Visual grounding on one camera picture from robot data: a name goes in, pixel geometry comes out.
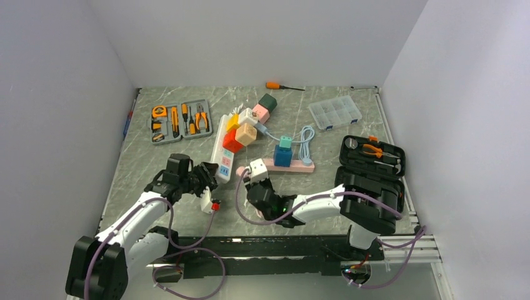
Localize black plastic tool case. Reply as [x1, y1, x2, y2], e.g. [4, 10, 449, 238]
[334, 135, 406, 213]

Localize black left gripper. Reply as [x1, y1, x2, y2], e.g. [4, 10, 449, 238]
[179, 162, 218, 199]

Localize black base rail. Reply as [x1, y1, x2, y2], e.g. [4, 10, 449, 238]
[155, 234, 384, 279]

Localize red cube socket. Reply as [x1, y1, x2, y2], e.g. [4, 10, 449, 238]
[222, 129, 244, 153]

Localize pink cube socket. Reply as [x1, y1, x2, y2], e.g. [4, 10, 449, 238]
[252, 104, 270, 124]

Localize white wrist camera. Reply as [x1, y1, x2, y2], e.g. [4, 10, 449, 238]
[248, 159, 269, 183]
[200, 186, 220, 214]

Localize beige cube socket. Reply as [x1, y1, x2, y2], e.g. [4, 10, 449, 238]
[235, 123, 258, 146]

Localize white power strip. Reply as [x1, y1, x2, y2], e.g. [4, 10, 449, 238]
[211, 114, 234, 183]

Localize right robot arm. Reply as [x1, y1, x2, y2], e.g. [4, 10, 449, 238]
[239, 168, 403, 259]

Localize white cube socket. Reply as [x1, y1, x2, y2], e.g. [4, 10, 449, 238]
[237, 107, 259, 126]

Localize orange handled pliers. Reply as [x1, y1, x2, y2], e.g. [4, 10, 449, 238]
[361, 144, 401, 160]

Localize grey tool tray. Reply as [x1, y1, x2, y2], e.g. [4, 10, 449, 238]
[147, 99, 213, 145]

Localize yellow cube socket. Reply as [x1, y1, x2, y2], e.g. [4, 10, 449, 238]
[226, 114, 240, 133]

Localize dark green cube socket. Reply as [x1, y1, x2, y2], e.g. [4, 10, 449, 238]
[258, 93, 278, 113]

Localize steel claw hammer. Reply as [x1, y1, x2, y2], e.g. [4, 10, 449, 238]
[373, 159, 406, 174]

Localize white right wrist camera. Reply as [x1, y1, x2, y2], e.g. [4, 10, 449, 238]
[248, 159, 269, 183]

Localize teal plug adapter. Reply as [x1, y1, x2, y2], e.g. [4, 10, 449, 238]
[278, 136, 292, 149]

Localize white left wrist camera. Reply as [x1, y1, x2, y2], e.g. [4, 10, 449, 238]
[200, 186, 220, 214]

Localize clear plastic organizer box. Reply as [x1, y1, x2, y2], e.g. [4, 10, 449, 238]
[308, 95, 363, 131]

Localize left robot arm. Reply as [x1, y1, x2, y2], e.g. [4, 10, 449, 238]
[65, 154, 219, 299]

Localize orange handled screwdriver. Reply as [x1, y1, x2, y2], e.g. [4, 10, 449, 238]
[266, 82, 305, 91]

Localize blue cube socket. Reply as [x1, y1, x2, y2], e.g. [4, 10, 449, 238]
[273, 144, 293, 168]

